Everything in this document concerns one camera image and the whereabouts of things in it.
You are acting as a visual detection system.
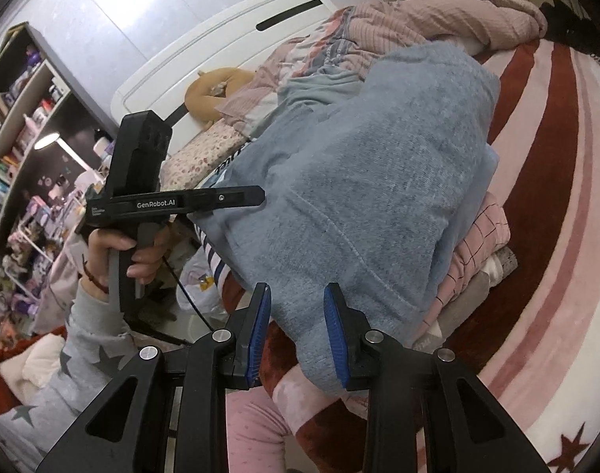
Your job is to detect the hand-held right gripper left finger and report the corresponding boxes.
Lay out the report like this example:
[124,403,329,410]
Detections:
[36,282,272,473]

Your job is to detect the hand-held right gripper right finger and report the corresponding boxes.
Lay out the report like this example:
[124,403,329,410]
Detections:
[323,282,552,473]

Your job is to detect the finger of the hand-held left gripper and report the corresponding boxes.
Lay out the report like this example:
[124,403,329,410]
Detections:
[187,184,266,216]

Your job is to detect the grey-blue pants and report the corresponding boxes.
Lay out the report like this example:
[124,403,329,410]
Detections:
[194,40,501,396]

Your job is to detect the person's left hand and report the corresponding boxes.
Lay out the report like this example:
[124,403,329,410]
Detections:
[82,224,171,295]

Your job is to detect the floral pillow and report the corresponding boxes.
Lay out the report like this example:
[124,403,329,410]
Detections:
[159,121,254,191]

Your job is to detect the plastic bag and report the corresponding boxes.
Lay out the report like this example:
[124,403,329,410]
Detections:
[179,251,230,322]

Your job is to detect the desk lamp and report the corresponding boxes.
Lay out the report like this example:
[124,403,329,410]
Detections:
[34,133,92,174]

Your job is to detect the tan plush toy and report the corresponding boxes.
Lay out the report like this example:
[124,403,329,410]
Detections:
[184,66,257,122]

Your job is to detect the person's pink trouser leg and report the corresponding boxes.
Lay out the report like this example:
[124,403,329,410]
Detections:
[225,367,301,473]

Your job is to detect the cluttered storage shelf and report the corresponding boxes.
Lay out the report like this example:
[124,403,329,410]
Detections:
[0,22,117,309]

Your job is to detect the white headboard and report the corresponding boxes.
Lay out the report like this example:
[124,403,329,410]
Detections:
[110,0,338,130]

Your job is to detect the grey folded garment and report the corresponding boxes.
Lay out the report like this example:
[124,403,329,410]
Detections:
[412,246,519,352]

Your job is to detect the pink checked folded garment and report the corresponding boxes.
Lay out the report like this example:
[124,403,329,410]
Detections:
[430,192,509,324]

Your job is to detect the printed polka dot blanket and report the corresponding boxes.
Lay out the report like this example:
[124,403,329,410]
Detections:
[258,39,600,473]

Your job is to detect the red and white cloth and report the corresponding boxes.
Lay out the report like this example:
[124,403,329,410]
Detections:
[0,322,72,417]

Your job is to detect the pink quilt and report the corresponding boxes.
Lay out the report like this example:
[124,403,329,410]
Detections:
[260,0,550,109]

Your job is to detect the black clothing pile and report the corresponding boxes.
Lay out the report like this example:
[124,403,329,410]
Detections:
[539,0,600,66]

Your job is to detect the black cable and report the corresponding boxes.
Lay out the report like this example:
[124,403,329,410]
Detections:
[127,253,217,348]

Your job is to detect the red bracelet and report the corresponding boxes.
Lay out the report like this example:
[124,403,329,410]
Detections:
[81,257,111,295]

